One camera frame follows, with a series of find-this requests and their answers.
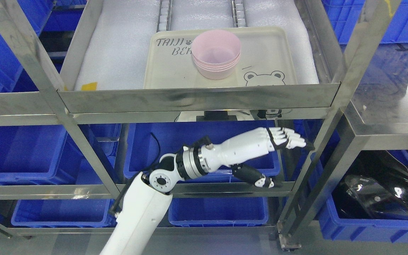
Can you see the stack of pink bowls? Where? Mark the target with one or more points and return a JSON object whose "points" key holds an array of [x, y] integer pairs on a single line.
{"points": [[216, 53]]}

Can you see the steel table frame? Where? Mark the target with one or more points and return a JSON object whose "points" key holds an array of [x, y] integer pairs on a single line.
{"points": [[378, 112]]}

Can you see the black helmet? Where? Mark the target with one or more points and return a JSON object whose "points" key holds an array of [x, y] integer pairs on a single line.
{"points": [[374, 187]]}

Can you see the steel shelf rack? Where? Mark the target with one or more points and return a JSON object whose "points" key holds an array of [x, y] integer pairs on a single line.
{"points": [[51, 105]]}

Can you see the blue bin with helmet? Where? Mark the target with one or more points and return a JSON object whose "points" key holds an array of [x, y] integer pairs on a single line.
{"points": [[335, 227]]}

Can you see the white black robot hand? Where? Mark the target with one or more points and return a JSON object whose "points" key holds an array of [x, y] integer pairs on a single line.
{"points": [[234, 152]]}

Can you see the cream bear tray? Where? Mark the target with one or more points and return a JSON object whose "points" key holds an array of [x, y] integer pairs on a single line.
{"points": [[265, 60]]}

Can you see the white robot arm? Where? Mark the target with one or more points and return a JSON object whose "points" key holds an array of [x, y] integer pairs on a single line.
{"points": [[145, 199]]}

